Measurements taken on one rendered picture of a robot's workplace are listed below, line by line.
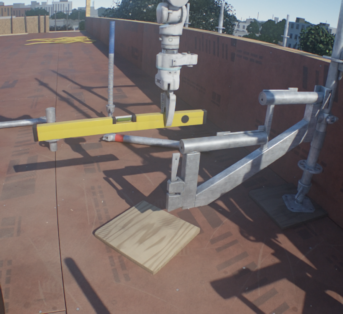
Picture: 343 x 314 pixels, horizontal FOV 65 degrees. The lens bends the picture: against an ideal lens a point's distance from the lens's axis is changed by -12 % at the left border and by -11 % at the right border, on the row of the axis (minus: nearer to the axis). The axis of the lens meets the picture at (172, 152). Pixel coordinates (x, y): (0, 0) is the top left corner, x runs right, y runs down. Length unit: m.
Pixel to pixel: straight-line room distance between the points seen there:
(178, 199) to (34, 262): 0.57
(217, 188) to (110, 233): 0.45
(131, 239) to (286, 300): 0.60
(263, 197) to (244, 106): 0.74
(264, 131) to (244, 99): 0.90
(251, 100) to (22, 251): 1.56
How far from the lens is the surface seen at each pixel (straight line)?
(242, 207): 1.43
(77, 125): 0.97
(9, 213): 1.41
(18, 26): 14.99
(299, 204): 1.52
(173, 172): 1.03
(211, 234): 1.25
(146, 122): 1.01
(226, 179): 1.13
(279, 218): 1.39
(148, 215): 1.28
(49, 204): 1.41
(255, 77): 1.93
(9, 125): 2.35
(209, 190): 1.12
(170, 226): 1.23
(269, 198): 1.51
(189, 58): 0.99
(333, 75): 1.31
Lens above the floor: 0.81
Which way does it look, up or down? 26 degrees down
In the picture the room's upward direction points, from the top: 5 degrees clockwise
